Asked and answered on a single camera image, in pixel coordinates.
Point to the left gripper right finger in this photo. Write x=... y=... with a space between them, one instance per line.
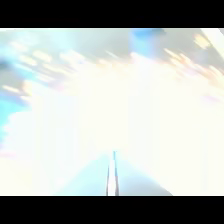
x=136 y=181

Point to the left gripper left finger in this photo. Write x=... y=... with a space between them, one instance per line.
x=93 y=181

